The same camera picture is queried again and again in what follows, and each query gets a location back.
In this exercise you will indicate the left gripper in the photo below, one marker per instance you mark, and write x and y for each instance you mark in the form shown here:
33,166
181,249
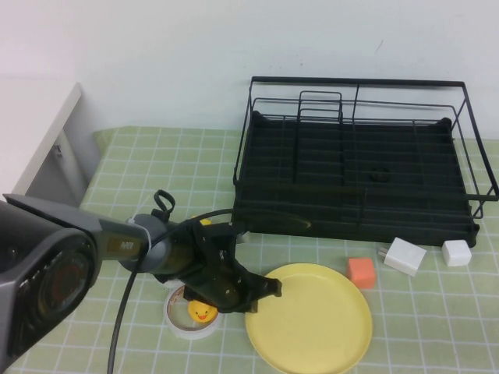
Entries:
218,280

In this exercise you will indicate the yellow round plate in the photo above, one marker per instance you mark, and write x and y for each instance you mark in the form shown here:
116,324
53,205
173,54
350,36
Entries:
312,315

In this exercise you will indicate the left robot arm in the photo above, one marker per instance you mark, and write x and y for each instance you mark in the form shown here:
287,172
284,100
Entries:
39,272

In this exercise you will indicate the yellow rubber duck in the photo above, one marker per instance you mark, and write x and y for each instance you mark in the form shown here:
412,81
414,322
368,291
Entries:
202,311

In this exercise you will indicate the yellow cube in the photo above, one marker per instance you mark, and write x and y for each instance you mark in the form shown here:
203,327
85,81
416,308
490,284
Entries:
204,223

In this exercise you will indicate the orange cube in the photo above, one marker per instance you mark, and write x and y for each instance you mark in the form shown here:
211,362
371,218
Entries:
361,272

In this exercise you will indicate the white charger plug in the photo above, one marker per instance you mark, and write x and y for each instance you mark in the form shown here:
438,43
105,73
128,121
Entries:
405,257

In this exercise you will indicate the green checkered tablecloth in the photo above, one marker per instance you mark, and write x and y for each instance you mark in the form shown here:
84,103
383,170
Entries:
409,331

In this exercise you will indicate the white cube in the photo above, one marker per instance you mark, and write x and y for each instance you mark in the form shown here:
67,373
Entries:
456,253

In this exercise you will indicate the small metal cabinet latch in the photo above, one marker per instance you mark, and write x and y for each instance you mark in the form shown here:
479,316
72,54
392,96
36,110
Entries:
58,150

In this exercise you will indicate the white cabinet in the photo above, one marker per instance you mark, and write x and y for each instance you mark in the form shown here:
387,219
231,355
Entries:
47,156

